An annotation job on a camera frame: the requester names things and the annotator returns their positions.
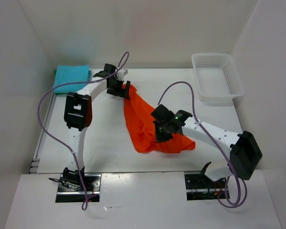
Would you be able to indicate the light blue t shirt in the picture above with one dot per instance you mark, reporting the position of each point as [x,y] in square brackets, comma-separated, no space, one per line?
[69,74]

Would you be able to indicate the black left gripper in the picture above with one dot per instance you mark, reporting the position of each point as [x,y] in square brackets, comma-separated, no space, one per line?
[123,92]

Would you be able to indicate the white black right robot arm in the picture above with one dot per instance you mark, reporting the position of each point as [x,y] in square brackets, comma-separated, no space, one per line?
[241,151]

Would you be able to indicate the white plastic basket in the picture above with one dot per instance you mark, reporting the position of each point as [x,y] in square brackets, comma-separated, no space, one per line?
[217,77]

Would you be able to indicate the orange t shirt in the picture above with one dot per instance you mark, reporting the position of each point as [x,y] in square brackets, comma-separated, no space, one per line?
[139,123]

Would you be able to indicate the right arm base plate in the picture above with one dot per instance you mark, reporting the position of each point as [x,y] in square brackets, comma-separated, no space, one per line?
[200,187]

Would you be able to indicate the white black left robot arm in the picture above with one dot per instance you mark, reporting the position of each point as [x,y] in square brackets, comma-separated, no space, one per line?
[78,117]

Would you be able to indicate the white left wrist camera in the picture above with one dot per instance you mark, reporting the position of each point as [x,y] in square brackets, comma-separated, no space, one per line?
[121,74]

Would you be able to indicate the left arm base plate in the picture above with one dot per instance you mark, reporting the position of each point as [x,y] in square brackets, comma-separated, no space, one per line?
[72,193]

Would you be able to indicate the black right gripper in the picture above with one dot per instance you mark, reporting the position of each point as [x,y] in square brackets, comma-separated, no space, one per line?
[159,137]

